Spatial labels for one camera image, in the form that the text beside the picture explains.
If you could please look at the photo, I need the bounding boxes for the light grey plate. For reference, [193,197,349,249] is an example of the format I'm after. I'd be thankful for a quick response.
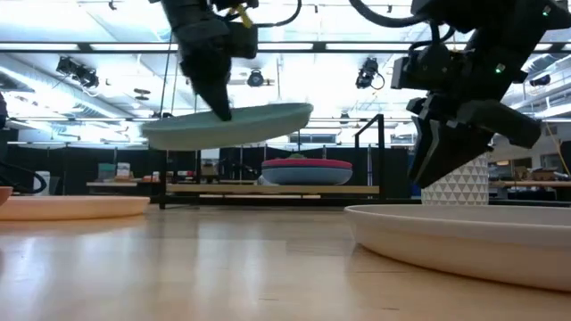
[343,203,571,293]

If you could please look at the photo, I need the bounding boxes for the light blue-green plate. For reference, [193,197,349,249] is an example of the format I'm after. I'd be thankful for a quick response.
[141,102,315,152]

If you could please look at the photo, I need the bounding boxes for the blue plate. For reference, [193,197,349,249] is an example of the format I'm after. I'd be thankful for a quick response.
[261,166,353,186]

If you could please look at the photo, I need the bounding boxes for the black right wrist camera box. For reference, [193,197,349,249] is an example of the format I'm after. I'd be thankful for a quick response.
[391,44,452,91]

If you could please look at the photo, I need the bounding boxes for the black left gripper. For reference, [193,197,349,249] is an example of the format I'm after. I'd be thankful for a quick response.
[159,0,233,122]

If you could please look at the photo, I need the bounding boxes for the black cable loop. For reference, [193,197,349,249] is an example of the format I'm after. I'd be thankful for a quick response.
[0,160,48,195]

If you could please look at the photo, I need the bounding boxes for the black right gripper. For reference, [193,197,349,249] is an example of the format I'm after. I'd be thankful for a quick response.
[406,91,543,188]

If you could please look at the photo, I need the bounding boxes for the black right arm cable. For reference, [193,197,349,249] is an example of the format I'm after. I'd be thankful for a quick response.
[348,0,456,45]

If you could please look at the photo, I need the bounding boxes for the succulent in white patterned pot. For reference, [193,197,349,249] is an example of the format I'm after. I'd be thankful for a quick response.
[421,153,491,206]

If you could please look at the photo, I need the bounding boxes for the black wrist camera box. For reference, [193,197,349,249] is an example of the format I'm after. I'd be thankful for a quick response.
[227,21,260,60]
[391,44,452,91]

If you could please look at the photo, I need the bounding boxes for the white bin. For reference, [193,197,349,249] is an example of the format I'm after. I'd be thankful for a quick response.
[33,171,51,196]

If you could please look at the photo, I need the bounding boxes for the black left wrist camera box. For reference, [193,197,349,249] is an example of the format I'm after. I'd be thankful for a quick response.
[227,21,260,60]

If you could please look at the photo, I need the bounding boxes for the pale peach plate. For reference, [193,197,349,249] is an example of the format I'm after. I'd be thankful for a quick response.
[0,194,152,222]

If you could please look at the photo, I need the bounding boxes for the pink plate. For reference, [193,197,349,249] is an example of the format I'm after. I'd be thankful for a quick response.
[261,158,353,171]

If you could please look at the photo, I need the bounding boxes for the black metal rack frame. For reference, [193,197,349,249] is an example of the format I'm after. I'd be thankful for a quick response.
[158,113,387,210]

